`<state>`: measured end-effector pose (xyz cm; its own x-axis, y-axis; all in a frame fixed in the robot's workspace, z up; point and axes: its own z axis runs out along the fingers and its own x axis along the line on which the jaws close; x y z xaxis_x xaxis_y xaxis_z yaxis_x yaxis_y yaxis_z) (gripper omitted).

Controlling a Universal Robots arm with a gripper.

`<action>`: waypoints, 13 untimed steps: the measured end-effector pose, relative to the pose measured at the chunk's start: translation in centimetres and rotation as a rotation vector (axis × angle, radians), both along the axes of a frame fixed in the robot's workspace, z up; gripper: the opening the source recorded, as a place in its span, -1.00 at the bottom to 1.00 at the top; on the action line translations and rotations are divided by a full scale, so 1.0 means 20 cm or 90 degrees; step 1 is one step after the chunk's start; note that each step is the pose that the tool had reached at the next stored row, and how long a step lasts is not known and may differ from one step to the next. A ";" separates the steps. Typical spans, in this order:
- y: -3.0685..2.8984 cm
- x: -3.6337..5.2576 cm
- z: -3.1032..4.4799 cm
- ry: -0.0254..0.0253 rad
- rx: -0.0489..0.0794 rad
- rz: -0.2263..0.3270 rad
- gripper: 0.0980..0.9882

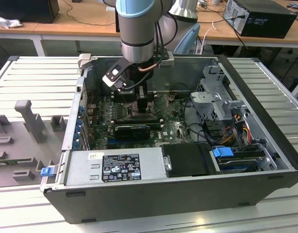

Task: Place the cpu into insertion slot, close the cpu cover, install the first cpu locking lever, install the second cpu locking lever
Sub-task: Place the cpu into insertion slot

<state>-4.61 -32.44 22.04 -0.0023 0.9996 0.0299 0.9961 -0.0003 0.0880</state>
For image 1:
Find metal socket cover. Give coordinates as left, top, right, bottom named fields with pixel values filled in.
left=151, top=93, right=174, bottom=117

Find black RAM slot bank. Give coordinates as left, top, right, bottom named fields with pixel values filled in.
left=111, top=90, right=158, bottom=104
left=111, top=116, right=164, bottom=129

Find CPU socket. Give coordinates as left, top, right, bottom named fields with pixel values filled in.
left=127, top=103, right=156, bottom=119

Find blue expansion slot clips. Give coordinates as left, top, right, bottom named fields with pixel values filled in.
left=73, top=105, right=86, bottom=149

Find small black PC tower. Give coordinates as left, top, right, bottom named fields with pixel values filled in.
left=115, top=9, right=122, bottom=33

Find green motherboard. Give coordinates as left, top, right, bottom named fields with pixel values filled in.
left=89, top=93, right=193, bottom=150

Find silver metal drive cage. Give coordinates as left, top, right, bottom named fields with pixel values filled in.
left=189, top=64, right=247, bottom=122

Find wooden desk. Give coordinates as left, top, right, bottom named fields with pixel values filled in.
left=197, top=0, right=298, bottom=49
left=0, top=0, right=122, bottom=58

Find black plastic shroud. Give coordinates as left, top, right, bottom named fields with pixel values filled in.
left=161, top=143, right=221, bottom=178

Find silver power supply unit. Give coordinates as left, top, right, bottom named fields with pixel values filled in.
left=64, top=149, right=168, bottom=186

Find blue disk carrier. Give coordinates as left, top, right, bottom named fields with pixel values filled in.
left=212, top=146, right=234, bottom=165

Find large black box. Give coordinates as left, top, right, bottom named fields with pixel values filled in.
left=0, top=0, right=60, bottom=24

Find black open PC case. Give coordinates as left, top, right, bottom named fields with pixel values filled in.
left=39, top=53, right=298, bottom=225

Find blue case latch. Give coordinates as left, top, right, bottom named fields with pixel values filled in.
left=41, top=166, right=53, bottom=178

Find gray parts rack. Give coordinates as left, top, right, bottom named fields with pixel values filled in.
left=0, top=99, right=69, bottom=188

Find crumpled white paper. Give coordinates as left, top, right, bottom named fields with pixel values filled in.
left=0, top=13, right=24, bottom=30

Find hard disk drive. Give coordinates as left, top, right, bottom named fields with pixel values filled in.
left=218, top=157, right=259, bottom=174

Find black PC tower with side panel open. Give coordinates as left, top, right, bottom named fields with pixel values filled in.
left=223, top=0, right=298, bottom=39

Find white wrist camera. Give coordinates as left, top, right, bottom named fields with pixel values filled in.
left=102, top=63, right=128, bottom=92

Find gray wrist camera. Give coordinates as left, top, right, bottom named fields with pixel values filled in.
left=159, top=51, right=175, bottom=67

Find black camera cable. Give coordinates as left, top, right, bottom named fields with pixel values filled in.
left=153, top=20, right=166, bottom=61

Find gray case handle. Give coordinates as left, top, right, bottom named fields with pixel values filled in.
left=77, top=53, right=92, bottom=71

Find white cable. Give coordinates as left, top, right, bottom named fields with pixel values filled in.
left=195, top=20, right=218, bottom=54

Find yellow red wire bundle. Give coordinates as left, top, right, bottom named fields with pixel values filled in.
left=221, top=120, right=252, bottom=147

